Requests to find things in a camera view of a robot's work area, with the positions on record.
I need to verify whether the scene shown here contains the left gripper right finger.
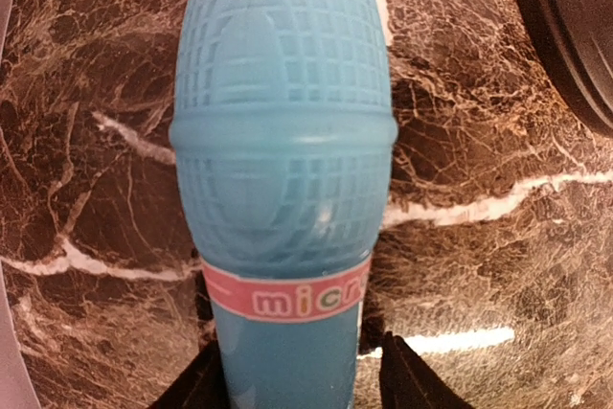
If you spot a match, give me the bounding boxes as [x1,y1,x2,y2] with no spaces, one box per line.
[380,331,473,409]

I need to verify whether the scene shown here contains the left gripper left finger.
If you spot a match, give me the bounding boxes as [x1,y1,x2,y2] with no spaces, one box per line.
[150,346,225,409]

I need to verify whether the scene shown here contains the black stand of blue microphone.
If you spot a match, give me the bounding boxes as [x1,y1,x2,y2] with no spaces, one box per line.
[516,0,612,137]

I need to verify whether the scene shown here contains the blue toy microphone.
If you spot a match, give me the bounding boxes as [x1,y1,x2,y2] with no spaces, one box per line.
[170,0,397,408]

